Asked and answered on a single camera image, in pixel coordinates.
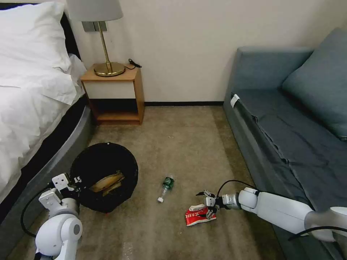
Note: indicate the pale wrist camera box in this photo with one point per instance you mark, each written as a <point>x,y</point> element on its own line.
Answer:
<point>209,201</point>

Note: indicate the wooden nightstand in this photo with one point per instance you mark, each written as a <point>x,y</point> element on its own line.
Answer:
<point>114,89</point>

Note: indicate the clear plastic bottle green label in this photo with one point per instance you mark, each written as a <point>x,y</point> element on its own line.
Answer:
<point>167,184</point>

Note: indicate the black headboard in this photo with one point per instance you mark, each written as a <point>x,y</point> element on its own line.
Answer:
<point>71,35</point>

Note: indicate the black round trash bin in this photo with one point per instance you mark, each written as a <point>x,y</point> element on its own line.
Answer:
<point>103,162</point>

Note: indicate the blue-grey sofa cushion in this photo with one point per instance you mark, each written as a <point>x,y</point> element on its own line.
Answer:
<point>322,86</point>

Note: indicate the brass table lamp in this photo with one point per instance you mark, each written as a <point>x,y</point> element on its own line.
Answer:
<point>104,40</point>

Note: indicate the white bed duvet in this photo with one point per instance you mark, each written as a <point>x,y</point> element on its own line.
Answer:
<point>29,108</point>

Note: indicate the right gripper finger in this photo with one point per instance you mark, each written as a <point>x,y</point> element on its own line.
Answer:
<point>206,193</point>
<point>210,212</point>

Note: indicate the white pillow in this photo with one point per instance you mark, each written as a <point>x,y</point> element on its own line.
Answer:
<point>27,35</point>

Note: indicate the red and white packet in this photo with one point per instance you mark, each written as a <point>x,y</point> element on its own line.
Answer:
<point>195,216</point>

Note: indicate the white sofa tag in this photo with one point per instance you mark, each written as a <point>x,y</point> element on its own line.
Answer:
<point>234,100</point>

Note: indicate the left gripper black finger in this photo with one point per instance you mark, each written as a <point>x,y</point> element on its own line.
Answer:
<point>77,179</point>

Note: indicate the brown paper trash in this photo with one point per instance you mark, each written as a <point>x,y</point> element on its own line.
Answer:
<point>108,183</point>

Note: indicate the blue-grey sofa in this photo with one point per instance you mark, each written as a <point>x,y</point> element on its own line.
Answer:
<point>271,130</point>

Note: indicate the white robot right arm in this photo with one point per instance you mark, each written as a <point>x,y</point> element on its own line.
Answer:
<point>279,210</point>

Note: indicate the grey wall switch panel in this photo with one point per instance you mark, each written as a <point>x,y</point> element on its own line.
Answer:
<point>89,26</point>

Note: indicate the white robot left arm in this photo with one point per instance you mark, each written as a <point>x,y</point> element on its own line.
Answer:
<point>58,230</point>

